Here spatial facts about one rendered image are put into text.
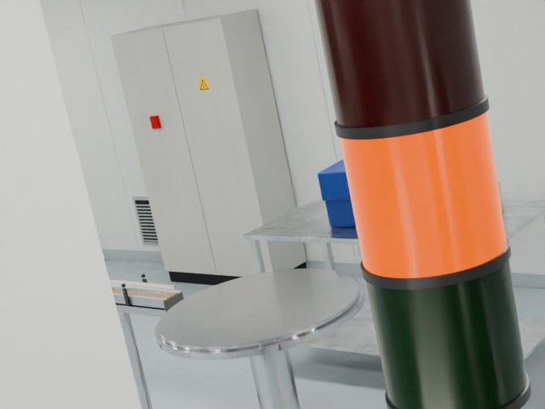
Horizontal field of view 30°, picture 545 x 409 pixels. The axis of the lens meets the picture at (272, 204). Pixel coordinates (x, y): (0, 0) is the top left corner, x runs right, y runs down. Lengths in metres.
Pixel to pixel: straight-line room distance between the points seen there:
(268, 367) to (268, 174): 3.15
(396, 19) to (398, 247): 0.07
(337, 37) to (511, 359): 0.12
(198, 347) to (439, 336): 3.79
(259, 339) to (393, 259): 3.71
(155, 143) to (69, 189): 5.92
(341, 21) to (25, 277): 1.66
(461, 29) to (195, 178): 7.39
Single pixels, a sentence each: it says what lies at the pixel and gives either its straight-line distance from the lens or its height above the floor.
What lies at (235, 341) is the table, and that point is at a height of 0.93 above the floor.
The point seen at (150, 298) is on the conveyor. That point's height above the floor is 0.93.
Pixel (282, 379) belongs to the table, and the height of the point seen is 0.59.
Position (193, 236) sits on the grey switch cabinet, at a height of 0.41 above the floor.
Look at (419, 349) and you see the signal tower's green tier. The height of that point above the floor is 2.23.
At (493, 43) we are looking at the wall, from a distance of 6.41.
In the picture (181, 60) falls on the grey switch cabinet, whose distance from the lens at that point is 7.48.
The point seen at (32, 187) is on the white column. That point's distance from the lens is 1.94.
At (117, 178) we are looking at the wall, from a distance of 9.06.
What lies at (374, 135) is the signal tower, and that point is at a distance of 0.31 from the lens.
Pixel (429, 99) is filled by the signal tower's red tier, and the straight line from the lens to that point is 0.31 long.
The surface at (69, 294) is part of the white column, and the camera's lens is 2.00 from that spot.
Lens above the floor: 2.36
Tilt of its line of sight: 13 degrees down
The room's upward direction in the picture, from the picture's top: 12 degrees counter-clockwise
